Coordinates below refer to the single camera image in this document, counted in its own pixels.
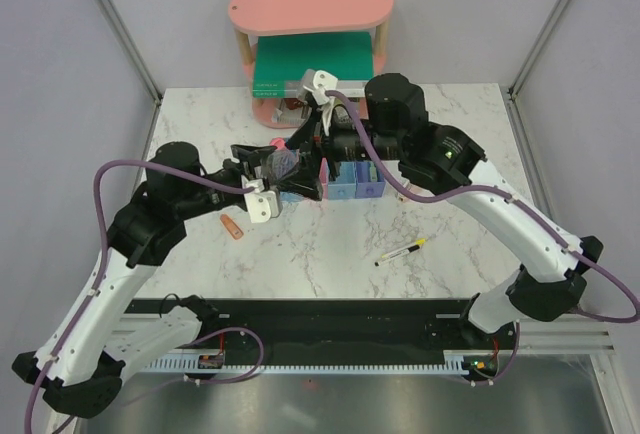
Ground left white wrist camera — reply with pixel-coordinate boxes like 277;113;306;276
242;177;282;224

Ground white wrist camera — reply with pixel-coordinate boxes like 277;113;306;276
242;177;282;224
296;69;338;106

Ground pink oval shelf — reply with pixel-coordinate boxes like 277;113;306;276
228;0;394;129

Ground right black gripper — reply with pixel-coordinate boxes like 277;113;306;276
274;104;404;202

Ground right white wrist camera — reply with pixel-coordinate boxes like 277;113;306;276
296;69;338;106

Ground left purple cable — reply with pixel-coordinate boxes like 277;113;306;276
22;158;266;434

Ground clear tape roll pack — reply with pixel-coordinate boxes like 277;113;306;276
265;149;299;184

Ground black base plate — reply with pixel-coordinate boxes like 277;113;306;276
119;296;521;370

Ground green book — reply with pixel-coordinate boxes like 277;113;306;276
252;31;374;98

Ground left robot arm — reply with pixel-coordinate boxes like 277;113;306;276
12;141;279;419

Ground four-compartment pastel organizer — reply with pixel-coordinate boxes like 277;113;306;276
277;156;389;204

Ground white cable duct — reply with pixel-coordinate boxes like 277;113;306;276
141;349;497;375

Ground pink crayon bottle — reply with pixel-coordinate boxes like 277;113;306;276
270;138;287;150

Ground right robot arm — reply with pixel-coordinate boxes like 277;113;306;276
288;69;603;348

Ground spiral notebook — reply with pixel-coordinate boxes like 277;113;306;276
271;98;310;128

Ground yellow white marker pen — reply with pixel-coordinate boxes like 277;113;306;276
374;238;426;267

